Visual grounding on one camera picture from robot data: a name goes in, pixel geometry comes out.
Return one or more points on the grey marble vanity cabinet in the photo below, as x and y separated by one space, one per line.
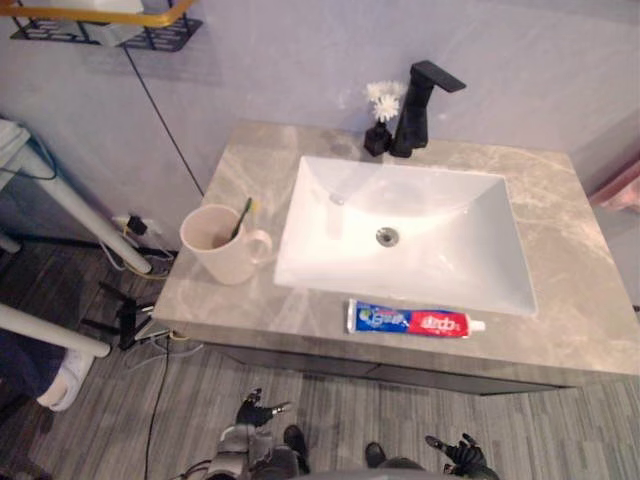
390 260

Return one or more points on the white power strip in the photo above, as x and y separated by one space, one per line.
142 232

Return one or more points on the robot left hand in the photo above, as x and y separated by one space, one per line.
254 413

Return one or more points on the pink cloth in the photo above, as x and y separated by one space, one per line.
617 192

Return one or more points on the black faucet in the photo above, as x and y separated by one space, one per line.
420 117

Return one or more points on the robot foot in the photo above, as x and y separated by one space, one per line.
296 442
375 453

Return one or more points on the beige ceramic mug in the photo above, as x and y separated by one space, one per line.
225 246

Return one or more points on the white table leg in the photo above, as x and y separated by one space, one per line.
80 202

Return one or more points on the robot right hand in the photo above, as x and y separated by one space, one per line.
466 454

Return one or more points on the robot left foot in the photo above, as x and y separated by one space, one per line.
296 442

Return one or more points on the green toothbrush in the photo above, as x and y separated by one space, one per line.
242 216

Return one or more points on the white horizontal bar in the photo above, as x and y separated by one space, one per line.
50 330

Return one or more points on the blue red toothpaste tube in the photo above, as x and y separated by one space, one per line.
409 322

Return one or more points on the white rectangular sink basin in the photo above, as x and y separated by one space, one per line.
405 235

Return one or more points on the metal sink drain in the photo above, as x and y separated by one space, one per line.
387 235

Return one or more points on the person's foot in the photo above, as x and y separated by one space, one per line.
62 380

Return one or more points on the black tripod stand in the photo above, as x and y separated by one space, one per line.
122 315

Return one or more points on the black vase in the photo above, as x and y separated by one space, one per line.
377 139

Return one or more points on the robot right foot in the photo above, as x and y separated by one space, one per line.
375 453

